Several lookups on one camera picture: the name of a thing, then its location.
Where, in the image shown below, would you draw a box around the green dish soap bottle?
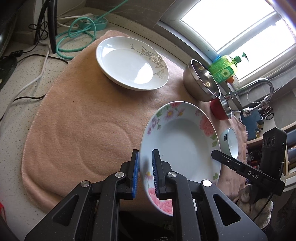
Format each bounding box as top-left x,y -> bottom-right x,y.
208,52 -> 248,84

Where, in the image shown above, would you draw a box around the orange tangerine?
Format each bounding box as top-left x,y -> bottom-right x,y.
226,76 -> 234,83

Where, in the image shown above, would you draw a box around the wooden shelf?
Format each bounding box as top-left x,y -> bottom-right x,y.
246,121 -> 296,193

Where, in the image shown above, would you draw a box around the teal coiled cable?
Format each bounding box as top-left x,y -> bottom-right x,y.
55,0 -> 128,60

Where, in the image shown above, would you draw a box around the large stainless steel bowl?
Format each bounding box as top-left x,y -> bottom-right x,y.
183,59 -> 221,102

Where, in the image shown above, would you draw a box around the pale green ceramic bowl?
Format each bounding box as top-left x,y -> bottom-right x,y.
219,128 -> 239,159

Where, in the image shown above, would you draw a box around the teal cable reel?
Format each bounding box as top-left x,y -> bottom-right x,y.
78,16 -> 108,32

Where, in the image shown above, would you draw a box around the white power cable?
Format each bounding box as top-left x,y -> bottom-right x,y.
0,12 -> 94,121

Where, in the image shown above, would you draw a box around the chrome kitchen faucet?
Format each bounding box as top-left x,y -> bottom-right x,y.
225,78 -> 274,118

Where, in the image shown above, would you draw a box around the black tripod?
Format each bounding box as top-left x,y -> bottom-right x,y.
34,0 -> 58,54

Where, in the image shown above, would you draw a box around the black scissors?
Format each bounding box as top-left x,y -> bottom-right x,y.
262,106 -> 274,120

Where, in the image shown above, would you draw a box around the white gloved right hand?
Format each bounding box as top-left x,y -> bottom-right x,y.
237,184 -> 274,229

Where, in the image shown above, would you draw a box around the red steel-lined small bowl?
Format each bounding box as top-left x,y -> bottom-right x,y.
210,94 -> 232,121

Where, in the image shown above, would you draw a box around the floral pink rimmed plate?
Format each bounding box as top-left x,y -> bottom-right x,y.
139,101 -> 221,216

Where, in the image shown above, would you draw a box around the pink towel mat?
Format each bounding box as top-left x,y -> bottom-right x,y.
21,40 -> 247,212

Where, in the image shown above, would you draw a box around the white plate with leaf pattern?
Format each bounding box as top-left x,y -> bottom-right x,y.
96,36 -> 169,91

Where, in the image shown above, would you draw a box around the blue plastic cup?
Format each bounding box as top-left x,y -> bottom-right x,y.
212,55 -> 221,63

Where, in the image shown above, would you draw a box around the black power cable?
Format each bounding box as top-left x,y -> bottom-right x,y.
0,21 -> 69,121

